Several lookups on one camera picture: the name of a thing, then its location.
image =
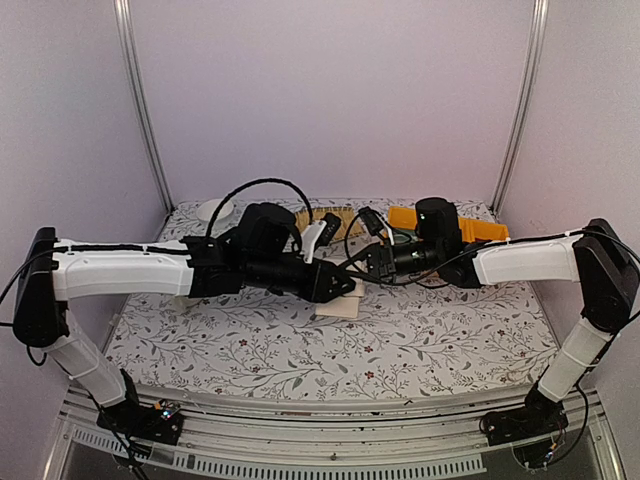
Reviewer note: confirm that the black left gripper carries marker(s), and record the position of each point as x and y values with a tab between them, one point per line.
316	275

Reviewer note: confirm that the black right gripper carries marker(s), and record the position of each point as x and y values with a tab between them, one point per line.
379	259

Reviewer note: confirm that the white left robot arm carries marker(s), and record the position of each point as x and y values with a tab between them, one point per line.
264	250

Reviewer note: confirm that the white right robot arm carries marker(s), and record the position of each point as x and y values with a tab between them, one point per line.
606	269

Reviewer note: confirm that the green item in bin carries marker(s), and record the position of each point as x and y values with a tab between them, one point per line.
401	236

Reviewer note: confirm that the woven bamboo tray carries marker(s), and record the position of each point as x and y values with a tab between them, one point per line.
345	214

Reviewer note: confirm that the yellow bin left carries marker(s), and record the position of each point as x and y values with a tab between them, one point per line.
403	219

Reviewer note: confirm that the yellow bin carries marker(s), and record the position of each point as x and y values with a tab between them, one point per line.
487	231
403	219
466	226

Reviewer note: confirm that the floral patterned table mat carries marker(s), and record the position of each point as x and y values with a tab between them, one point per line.
408	342

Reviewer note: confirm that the yellow bin middle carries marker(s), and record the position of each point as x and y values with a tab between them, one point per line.
466	226

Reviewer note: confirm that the yellow bin right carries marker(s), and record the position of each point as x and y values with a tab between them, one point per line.
487	231

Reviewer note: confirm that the small white bowl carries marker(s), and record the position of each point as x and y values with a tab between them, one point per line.
206	210

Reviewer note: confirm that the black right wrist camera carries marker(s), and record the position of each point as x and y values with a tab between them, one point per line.
376	225

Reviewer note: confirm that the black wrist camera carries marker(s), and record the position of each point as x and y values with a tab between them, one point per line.
319	233
376	225

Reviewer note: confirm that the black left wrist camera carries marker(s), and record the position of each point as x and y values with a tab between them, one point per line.
319	233

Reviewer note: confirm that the aluminium front rail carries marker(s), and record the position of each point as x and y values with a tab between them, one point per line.
438	437

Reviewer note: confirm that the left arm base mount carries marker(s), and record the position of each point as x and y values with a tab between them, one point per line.
161	424

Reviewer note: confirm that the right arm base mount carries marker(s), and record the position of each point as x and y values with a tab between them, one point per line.
538	416

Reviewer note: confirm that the aluminium frame post right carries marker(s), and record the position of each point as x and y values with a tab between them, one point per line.
532	63

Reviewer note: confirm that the aluminium frame post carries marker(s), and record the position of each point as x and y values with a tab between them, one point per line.
124	23
532	63

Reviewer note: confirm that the aluminium frame post left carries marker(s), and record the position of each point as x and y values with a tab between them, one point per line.
124	23

